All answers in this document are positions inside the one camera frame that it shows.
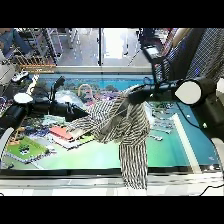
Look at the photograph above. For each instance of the black garment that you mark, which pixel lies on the black garment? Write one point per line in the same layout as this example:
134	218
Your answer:
189	45

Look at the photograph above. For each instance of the person's legs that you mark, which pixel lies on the person's legs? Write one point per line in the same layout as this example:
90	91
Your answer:
13	38

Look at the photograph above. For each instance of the silver frame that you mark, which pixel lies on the silver frame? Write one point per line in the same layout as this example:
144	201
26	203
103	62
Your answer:
66	185

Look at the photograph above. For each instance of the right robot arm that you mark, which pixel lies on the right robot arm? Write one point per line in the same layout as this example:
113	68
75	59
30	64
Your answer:
203	100

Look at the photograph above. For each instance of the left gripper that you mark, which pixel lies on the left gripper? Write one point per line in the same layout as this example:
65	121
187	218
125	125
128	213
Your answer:
76	113

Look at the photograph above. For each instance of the striped shirt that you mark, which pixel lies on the striped shirt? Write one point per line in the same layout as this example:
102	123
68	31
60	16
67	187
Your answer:
128	133

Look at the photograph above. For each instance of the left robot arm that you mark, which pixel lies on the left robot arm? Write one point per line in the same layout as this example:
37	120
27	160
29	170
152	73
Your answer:
20	111

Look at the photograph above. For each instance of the checked shirt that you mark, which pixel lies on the checked shirt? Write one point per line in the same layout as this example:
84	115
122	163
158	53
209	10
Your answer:
210	50

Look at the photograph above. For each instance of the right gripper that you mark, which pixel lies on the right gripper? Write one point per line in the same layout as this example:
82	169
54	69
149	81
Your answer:
138	95

